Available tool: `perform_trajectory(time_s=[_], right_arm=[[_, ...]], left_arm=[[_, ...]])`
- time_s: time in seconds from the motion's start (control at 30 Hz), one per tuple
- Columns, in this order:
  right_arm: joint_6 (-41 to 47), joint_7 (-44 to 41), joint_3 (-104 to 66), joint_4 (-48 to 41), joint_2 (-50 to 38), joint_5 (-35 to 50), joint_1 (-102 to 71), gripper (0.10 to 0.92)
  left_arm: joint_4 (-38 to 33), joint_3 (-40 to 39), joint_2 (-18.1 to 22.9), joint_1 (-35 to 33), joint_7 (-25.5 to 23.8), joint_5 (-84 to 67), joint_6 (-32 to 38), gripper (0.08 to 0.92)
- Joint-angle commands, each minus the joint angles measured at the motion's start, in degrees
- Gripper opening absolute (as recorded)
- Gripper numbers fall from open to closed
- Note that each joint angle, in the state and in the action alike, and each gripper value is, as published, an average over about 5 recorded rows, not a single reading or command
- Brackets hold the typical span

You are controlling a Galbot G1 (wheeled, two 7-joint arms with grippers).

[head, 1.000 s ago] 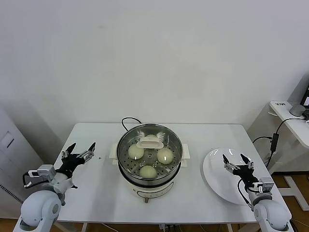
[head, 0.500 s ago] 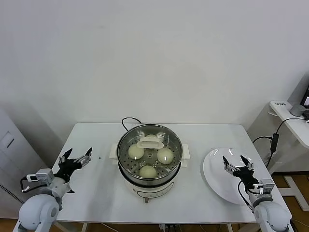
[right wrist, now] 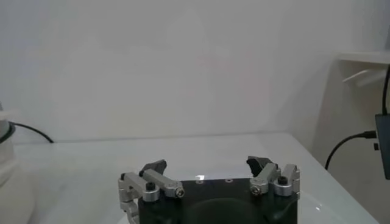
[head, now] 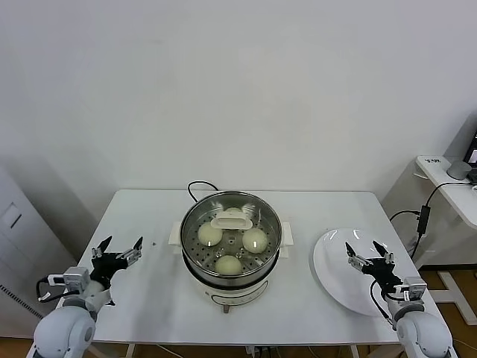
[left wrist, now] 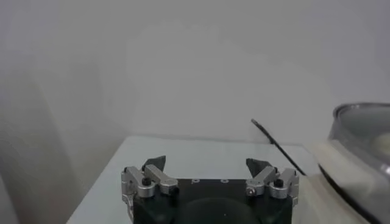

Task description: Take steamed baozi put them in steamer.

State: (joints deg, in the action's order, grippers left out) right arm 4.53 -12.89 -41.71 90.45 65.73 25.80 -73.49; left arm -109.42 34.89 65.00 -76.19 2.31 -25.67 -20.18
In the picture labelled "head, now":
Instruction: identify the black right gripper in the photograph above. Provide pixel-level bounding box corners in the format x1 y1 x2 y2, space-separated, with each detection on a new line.
344 240 404 296

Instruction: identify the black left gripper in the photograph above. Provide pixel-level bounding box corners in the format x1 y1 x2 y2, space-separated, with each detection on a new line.
90 234 145 290

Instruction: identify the glass lid with cream handle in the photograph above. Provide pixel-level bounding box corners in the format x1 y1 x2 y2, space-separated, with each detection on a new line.
181 190 283 279

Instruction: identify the stainless steel steamer basket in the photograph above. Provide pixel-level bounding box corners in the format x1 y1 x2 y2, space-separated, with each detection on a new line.
181 190 283 287

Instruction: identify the white round plate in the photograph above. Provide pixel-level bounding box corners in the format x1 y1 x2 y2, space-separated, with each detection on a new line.
312 227 411 328

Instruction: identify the black hanging usb hub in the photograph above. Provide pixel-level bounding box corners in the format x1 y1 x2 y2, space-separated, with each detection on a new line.
417 204 432 236

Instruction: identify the white floor cabinet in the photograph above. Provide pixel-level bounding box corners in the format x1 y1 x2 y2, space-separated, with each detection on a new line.
0 158 81 339

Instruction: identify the gray monitor with stand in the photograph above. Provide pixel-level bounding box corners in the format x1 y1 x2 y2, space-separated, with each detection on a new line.
445 113 477 183

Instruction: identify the cream electric cooker base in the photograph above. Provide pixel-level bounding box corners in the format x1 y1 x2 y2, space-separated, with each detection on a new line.
169 219 297 314

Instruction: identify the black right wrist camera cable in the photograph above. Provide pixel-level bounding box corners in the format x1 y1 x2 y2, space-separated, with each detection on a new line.
370 279 397 332

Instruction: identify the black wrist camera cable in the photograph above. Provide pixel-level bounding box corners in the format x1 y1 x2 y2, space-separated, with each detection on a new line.
35 276 67 304
370 279 397 332

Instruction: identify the black hub cable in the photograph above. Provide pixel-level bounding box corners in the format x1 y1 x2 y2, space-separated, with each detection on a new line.
424 181 477 207
408 233 426 260
389 210 421 227

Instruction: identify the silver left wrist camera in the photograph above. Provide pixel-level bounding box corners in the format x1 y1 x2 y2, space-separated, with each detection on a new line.
47 266 92 296

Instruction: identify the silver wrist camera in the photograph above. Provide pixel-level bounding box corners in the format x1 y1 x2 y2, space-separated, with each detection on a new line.
47 266 92 296
400 276 429 304

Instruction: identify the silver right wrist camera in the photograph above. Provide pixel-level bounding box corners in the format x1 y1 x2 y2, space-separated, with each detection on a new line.
400 276 429 304

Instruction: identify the black left wrist camera cable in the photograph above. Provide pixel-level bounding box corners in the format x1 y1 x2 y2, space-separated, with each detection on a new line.
35 276 67 304

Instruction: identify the black cooker power cord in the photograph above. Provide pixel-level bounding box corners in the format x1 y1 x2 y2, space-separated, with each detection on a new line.
188 180 221 204

